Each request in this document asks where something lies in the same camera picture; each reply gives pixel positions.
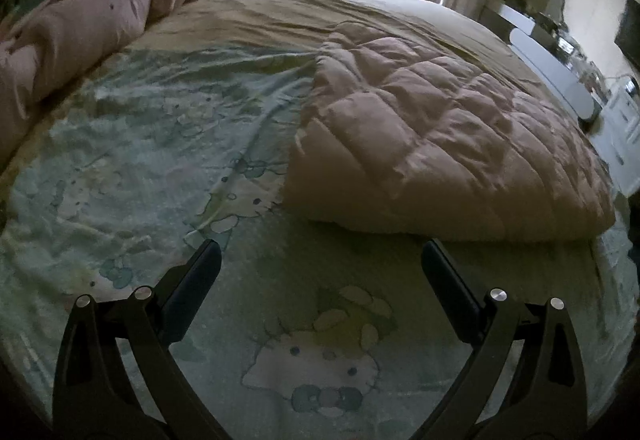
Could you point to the light blue printed blanket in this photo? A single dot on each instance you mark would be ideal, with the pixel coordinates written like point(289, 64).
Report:
point(150, 170)

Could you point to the grey printer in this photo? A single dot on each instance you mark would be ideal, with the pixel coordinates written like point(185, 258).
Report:
point(550, 7)

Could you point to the pink rolled duvet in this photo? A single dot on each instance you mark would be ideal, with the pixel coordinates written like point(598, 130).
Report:
point(75, 35)

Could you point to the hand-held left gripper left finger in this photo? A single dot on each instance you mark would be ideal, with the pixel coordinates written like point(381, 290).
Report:
point(192, 290)

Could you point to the white dresser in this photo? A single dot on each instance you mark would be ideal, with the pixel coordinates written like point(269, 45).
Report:
point(550, 65)

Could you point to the black television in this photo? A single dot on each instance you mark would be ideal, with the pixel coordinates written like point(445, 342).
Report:
point(630, 30)

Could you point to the pink quilted blanket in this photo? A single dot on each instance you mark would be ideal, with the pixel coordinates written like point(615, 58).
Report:
point(425, 145)

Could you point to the white cabinet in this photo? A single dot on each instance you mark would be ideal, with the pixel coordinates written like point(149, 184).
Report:
point(625, 135)

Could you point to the yellow bed sheet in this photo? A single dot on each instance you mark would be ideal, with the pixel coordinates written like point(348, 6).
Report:
point(280, 10)

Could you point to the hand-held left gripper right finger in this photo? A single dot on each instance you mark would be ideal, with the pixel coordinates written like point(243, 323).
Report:
point(450, 290)

